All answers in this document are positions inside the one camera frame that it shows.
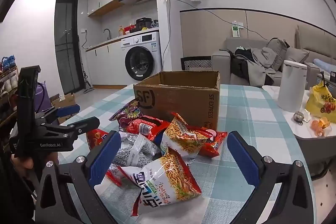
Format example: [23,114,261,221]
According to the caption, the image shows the dark glass door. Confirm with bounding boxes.
[54,0,85,94]

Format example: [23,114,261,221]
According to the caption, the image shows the orange red snack packet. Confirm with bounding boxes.
[86,128,109,151]

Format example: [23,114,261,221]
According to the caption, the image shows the white washing machine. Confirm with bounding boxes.
[120,31,163,81]

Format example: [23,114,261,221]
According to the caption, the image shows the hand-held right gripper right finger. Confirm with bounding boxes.
[226,131,315,224]

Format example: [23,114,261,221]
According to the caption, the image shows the orange peels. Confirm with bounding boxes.
[311,116,332,135]

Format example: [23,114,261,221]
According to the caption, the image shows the grey sofa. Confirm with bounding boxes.
[211,25,336,90]

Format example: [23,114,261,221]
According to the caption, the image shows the floor mop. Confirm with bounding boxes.
[77,35,95,94]

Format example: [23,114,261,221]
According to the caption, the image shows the small grey round case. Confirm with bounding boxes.
[293,111,306,125]

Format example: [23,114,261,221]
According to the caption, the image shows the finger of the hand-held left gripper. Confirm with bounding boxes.
[66,116,101,136]
[35,104,81,124]

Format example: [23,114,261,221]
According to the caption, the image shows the grey jacket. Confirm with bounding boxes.
[247,47,279,86]

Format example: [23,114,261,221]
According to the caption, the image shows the person's left hand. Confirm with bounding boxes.
[10,154,36,170]

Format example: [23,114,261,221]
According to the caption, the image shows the yellow plastic bag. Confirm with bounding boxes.
[306,80,336,119]

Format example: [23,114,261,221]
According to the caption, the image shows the black clothing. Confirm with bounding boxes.
[231,48,256,77]

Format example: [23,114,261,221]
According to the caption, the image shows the white side table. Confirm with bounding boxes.
[262,85,336,180]

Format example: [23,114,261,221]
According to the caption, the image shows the checked tablecloth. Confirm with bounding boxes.
[56,84,315,224]

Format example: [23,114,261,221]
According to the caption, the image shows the purple candy packet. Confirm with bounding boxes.
[109,98,143,132]

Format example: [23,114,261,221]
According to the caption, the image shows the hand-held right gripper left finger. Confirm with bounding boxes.
[34,130,122,224]

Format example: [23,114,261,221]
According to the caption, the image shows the white cylindrical bin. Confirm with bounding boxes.
[278,60,307,112]

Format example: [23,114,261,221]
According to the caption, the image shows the light blue pillow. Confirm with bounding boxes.
[314,58,336,72]

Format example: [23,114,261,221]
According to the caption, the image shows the black patterned chair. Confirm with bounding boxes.
[181,56,213,73]

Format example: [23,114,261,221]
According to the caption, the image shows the black cooker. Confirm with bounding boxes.
[136,17,153,29]

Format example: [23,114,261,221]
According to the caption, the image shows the grey backpack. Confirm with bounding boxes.
[266,38,289,71]

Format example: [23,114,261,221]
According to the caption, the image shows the purple bag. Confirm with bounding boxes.
[34,82,53,113]

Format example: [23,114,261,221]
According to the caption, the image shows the white noodle snack packet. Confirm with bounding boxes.
[94,147,202,216]
[160,112,210,159]

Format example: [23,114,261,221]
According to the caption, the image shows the silver snack packet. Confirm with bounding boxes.
[109,131,162,169]

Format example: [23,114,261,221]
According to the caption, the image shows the brown cardboard box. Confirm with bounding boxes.
[133,70,221,132]

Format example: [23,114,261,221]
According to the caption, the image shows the grey cushion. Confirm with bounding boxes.
[285,47,310,64]

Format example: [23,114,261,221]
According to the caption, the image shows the shoe rack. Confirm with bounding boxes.
[0,65,20,130]

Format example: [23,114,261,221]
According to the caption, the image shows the blue shoes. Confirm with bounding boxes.
[1,55,16,71]

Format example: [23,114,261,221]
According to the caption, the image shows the white counter cabinets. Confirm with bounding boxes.
[85,35,126,86]

